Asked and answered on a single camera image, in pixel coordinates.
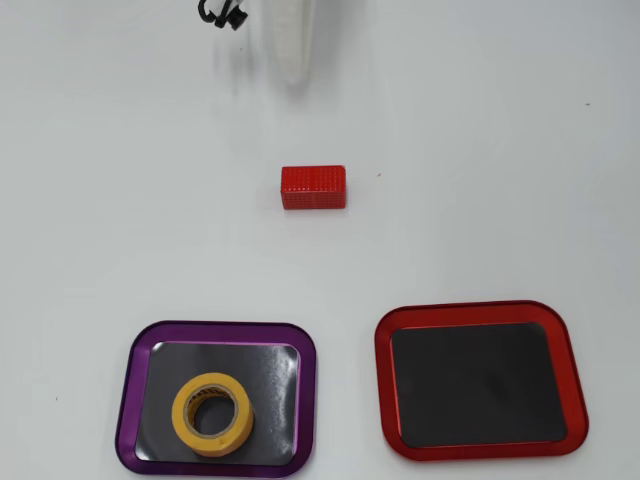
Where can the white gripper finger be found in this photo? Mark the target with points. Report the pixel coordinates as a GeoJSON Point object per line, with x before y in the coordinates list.
{"type": "Point", "coordinates": [292, 40]}

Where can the yellow tape roll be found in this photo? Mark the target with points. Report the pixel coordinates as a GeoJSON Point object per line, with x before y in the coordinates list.
{"type": "Point", "coordinates": [212, 440]}

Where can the red textured block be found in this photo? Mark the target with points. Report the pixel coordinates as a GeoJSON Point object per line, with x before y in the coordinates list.
{"type": "Point", "coordinates": [314, 187]}

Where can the purple metal tray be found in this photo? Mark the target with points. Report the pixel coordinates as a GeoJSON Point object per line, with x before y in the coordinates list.
{"type": "Point", "coordinates": [280, 380]}

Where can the red metal tray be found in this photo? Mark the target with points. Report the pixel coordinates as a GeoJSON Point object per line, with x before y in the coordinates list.
{"type": "Point", "coordinates": [477, 382]}

